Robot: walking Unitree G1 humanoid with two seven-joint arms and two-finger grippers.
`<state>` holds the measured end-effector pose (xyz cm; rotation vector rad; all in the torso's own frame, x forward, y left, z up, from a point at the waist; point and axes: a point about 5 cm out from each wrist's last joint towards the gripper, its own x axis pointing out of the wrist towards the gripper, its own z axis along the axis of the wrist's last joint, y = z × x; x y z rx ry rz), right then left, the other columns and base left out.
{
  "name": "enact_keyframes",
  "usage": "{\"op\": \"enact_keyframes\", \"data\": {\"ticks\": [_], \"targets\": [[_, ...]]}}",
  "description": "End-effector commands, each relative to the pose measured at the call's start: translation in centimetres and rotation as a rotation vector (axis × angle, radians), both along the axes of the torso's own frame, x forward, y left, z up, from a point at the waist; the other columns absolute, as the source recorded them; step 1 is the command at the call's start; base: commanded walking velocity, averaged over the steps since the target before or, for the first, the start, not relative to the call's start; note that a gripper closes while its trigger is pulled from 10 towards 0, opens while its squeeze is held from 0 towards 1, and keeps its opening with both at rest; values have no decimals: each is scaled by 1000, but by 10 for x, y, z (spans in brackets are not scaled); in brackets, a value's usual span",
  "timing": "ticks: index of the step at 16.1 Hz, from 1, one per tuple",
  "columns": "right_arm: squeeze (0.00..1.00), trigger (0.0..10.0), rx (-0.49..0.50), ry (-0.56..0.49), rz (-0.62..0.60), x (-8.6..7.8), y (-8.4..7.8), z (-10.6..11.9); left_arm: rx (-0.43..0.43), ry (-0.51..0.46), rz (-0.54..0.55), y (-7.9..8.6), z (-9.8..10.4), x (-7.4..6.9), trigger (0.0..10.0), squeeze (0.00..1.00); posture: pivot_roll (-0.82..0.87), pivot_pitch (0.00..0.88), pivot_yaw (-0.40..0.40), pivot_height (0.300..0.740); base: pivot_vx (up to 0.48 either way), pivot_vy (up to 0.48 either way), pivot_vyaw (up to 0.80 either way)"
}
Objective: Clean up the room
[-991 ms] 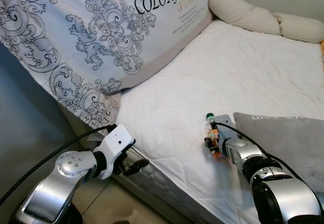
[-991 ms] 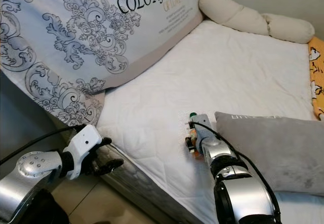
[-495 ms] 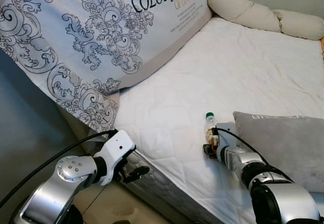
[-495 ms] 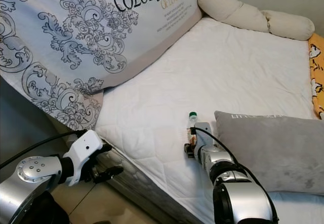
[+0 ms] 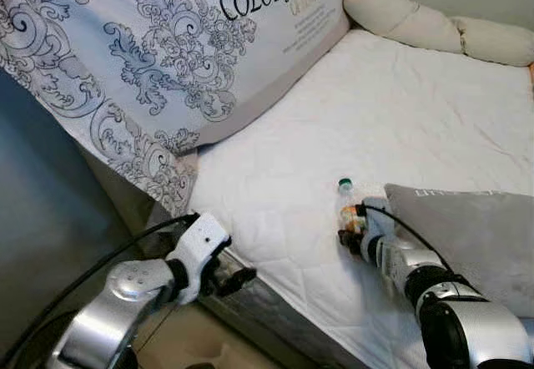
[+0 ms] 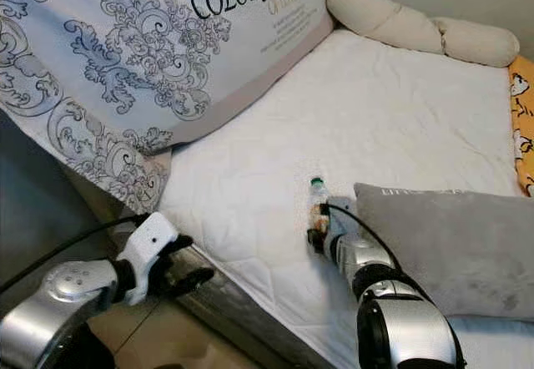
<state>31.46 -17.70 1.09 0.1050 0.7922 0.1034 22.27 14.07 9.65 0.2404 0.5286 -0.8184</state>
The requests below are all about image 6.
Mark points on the grey pillow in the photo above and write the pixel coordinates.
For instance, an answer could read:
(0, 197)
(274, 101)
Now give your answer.
(459, 244)

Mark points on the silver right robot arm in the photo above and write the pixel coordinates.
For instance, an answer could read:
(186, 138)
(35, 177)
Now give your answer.
(417, 327)

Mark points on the white quilted mattress pad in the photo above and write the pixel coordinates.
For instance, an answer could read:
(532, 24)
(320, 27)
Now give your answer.
(317, 127)

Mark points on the blue white ornament print quilt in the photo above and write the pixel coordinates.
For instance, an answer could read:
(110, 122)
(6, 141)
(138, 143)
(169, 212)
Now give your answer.
(100, 52)

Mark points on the long beige bolster pillow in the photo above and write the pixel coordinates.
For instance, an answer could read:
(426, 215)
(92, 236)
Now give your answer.
(384, 14)

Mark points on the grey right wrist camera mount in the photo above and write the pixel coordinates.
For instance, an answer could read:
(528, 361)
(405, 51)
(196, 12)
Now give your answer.
(359, 256)

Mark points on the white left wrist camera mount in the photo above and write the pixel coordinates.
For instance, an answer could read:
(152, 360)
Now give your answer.
(148, 240)

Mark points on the grey bed frame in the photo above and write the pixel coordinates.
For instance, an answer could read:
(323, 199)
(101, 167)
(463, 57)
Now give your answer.
(242, 319)

